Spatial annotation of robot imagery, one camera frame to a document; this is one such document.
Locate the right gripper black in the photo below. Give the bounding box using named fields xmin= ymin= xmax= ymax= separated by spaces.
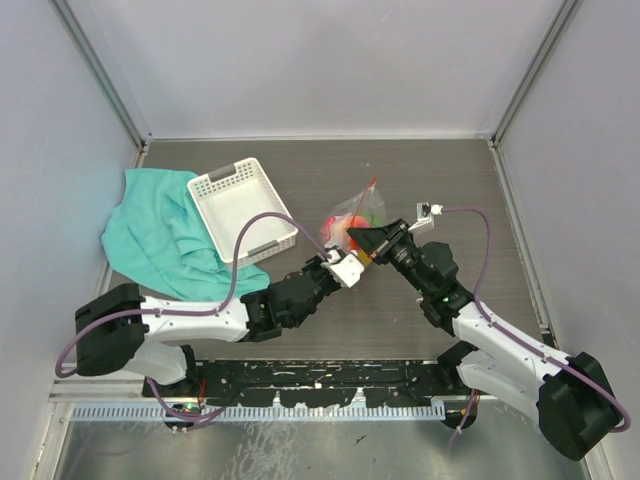
xmin=347 ymin=218 xmax=431 ymax=296

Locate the clear zip bag orange seal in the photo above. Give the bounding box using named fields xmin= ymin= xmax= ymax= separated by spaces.
xmin=320 ymin=176 xmax=388 ymax=251

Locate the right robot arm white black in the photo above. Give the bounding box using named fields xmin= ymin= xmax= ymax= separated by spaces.
xmin=348 ymin=220 xmax=630 ymax=461

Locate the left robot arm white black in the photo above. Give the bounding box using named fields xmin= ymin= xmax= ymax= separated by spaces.
xmin=75 ymin=250 xmax=345 ymax=396

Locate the green fake fruit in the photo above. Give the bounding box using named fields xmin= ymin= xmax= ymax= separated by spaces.
xmin=362 ymin=211 xmax=386 ymax=227

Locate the yellow fake lemon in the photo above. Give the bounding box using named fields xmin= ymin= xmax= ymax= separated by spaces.
xmin=356 ymin=250 xmax=372 ymax=268

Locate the red fake apple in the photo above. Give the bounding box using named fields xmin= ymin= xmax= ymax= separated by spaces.
xmin=320 ymin=214 xmax=353 ymax=244

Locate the white perforated plastic basket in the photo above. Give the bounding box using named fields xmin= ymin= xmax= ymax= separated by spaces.
xmin=187 ymin=157 xmax=298 ymax=267

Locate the teal cloth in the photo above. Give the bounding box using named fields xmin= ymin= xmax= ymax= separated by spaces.
xmin=101 ymin=168 xmax=270 ymax=302

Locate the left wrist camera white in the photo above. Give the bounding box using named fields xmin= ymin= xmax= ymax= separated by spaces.
xmin=321 ymin=248 xmax=365 ymax=288

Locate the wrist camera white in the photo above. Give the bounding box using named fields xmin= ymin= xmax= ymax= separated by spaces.
xmin=321 ymin=248 xmax=365 ymax=288
xmin=409 ymin=202 xmax=443 ymax=235

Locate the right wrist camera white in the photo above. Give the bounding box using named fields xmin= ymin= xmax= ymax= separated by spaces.
xmin=409 ymin=202 xmax=443 ymax=235

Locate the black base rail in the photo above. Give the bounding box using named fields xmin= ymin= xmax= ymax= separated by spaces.
xmin=158 ymin=360 xmax=470 ymax=408

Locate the grey slotted cable duct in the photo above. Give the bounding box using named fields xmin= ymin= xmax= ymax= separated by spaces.
xmin=70 ymin=400 xmax=446 ymax=423

